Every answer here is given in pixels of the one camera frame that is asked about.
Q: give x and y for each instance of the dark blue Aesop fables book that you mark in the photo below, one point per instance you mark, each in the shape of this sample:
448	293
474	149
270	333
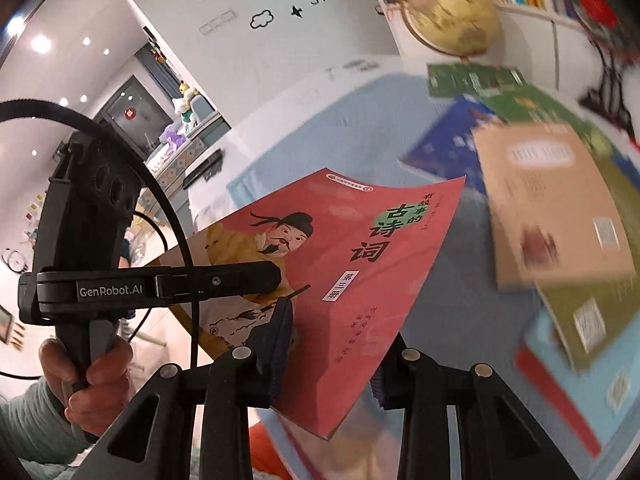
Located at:
447	150

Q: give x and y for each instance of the person's left forearm sleeve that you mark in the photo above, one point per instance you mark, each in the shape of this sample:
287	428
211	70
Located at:
34	429

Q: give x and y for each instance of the yellow desk globe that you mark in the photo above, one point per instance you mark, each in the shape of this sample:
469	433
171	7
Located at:
455	27

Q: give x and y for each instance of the red flower round fan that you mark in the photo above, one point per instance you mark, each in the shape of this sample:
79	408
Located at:
604	27

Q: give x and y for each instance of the dark green book by globe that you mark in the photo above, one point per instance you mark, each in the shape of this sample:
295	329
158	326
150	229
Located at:
450	80

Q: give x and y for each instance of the red poetry book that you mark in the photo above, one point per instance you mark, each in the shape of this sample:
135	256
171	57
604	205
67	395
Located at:
353	258

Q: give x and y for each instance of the tan cover rabbit book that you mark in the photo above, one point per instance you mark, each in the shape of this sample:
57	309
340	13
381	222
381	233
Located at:
553	219

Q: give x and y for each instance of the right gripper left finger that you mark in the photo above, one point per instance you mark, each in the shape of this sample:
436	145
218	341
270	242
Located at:
184	422

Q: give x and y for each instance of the person's left hand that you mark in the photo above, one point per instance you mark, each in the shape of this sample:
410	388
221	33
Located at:
109	389

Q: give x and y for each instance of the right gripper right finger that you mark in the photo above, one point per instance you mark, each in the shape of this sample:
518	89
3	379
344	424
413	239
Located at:
468	421

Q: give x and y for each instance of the white bookshelf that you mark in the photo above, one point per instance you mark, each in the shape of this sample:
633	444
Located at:
550	50

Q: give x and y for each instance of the green insect book 03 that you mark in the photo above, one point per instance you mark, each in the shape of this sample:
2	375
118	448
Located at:
527	103

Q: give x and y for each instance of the olive green insect book 04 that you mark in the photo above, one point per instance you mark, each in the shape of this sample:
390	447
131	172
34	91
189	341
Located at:
590	317

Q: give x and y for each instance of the light blue red-edged book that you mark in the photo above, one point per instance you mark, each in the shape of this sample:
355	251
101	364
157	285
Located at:
599	403

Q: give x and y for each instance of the blue quilted table mat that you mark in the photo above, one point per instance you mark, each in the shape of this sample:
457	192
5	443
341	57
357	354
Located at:
459	318

